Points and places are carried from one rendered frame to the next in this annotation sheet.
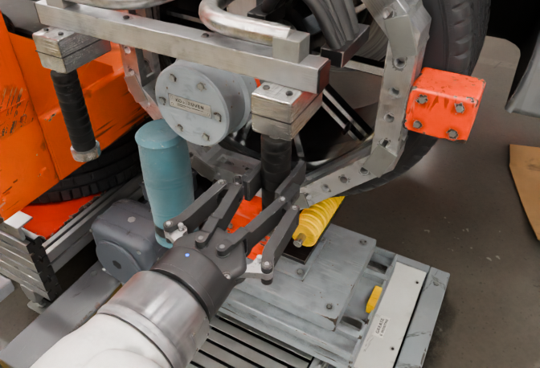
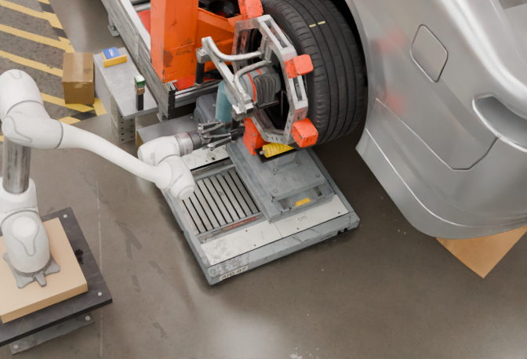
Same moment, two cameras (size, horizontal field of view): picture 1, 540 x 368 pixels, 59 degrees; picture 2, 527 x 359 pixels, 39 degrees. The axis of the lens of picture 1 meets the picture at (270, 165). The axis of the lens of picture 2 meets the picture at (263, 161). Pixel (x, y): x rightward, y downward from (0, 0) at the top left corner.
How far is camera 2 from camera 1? 2.54 m
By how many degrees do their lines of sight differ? 22
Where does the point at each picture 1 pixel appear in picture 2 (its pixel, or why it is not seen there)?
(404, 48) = (292, 110)
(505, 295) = (385, 249)
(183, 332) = (186, 147)
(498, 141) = not seen: hidden behind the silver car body
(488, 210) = not seen: hidden behind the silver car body
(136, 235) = (211, 114)
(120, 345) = (173, 143)
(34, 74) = (201, 34)
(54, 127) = not seen: hidden behind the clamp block
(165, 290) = (187, 138)
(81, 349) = (167, 139)
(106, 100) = (227, 48)
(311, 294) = (272, 182)
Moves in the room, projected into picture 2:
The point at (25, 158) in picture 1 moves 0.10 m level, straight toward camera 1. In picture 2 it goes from (183, 63) to (180, 79)
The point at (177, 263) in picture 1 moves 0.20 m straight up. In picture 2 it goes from (193, 134) to (195, 100)
